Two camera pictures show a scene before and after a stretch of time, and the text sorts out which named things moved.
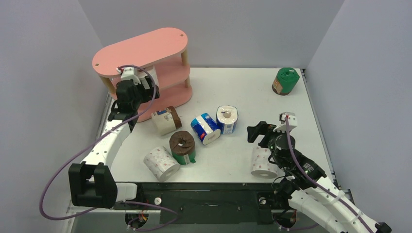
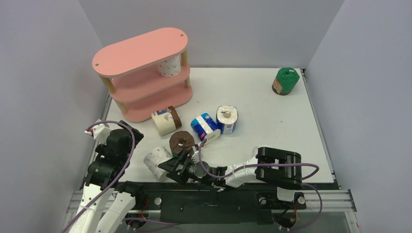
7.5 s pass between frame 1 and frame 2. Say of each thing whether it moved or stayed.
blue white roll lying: stayed
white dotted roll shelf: moved
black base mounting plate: stayed
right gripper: moved
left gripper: moved
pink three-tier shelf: stayed
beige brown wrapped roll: stayed
